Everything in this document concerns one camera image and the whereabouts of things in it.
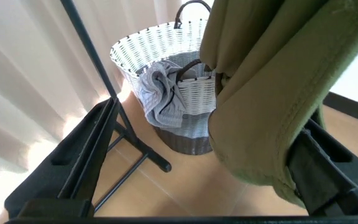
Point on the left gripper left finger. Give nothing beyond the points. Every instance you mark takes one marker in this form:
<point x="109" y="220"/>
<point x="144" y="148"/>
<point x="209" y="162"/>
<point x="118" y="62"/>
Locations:
<point x="64" y="174"/>

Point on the green sleeveless top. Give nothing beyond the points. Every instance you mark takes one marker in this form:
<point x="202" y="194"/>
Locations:
<point x="275" y="93"/>

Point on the pale grey shorts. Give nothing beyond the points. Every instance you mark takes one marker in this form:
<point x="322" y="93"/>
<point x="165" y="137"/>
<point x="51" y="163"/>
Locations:
<point x="160" y="93"/>

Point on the white laundry basket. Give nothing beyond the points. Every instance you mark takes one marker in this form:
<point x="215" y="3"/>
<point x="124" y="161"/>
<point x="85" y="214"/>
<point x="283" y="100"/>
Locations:
<point x="154" y="43"/>

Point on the black clothes rack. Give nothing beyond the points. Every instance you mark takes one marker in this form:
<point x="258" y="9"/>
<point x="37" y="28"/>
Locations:
<point x="89" y="46"/>

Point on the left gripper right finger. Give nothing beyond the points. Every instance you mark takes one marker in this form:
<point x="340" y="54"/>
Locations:
<point x="322" y="177"/>

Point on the beige curtain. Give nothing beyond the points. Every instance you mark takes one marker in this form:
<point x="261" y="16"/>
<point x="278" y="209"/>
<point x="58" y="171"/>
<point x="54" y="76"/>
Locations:
<point x="26" y="62"/>

